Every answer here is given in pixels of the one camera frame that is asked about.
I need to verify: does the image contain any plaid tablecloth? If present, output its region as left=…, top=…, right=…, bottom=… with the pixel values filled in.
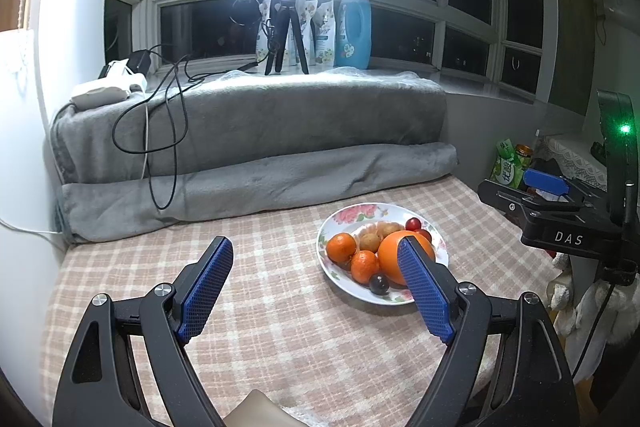
left=40, top=179, right=556, bottom=427

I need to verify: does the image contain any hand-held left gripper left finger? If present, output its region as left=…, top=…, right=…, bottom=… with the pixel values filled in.
left=52, top=235, right=235, bottom=427

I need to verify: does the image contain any blue detergent bottle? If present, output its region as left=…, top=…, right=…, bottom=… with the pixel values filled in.
left=333, top=0, right=372, bottom=68

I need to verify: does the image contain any white lace cloth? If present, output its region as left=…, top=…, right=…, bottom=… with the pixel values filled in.
left=542, top=134, right=608, bottom=190

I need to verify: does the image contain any white cable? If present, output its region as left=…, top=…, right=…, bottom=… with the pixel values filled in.
left=0, top=217, right=66, bottom=238

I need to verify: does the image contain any white refill pouch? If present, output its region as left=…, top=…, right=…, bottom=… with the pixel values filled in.
left=297, top=0, right=315, bottom=66
left=312, top=1, right=337, bottom=66
left=256, top=0, right=277, bottom=62

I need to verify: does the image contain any black tripod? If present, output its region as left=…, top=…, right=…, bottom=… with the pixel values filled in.
left=264, top=0, right=311, bottom=76

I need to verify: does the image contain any brown longan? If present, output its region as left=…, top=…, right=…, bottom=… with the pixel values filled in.
left=359, top=229, right=383, bottom=253

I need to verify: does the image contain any large orange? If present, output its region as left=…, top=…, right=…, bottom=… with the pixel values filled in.
left=377, top=230, right=436, bottom=286

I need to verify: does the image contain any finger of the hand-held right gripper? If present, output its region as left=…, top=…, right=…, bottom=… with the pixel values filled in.
left=479, top=182, right=583, bottom=223
left=525, top=171, right=586, bottom=208

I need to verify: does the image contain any white plush toy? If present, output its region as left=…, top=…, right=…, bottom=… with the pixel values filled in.
left=547, top=252, right=631, bottom=348

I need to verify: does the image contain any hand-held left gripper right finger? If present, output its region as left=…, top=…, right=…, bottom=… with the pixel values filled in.
left=396, top=236, right=581, bottom=427

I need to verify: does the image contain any small mandarin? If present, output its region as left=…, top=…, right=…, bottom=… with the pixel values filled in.
left=350, top=250, right=380, bottom=283
left=326, top=233, right=357, bottom=264

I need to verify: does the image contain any rolled grey fleece blanket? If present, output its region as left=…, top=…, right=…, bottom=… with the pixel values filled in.
left=59, top=142, right=458, bottom=244

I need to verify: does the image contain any black cable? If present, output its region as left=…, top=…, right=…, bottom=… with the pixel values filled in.
left=112, top=44, right=266, bottom=211

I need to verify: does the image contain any green snack package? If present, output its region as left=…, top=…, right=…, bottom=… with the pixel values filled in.
left=490, top=138, right=523, bottom=185

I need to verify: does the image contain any white floral plate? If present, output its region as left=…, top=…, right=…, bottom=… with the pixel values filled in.
left=316, top=202, right=449, bottom=306

